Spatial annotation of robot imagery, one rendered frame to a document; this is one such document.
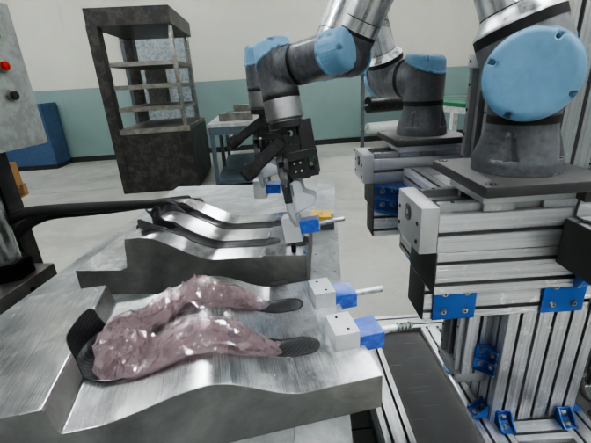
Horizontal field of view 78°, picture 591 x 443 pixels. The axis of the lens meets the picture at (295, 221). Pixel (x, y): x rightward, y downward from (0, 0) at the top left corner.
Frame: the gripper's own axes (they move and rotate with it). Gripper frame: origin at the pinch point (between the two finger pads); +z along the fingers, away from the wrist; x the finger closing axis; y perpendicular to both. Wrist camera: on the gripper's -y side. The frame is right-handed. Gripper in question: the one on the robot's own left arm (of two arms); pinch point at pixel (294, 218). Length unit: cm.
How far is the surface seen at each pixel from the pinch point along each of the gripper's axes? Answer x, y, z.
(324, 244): 18.1, 4.3, 12.2
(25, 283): 2, -70, 6
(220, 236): 4.3, -18.5, 2.2
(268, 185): 25.8, -9.0, -5.2
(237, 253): -4.9, -12.5, 4.4
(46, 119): 522, -460, -132
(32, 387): -43, -26, 5
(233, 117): 377, -104, -59
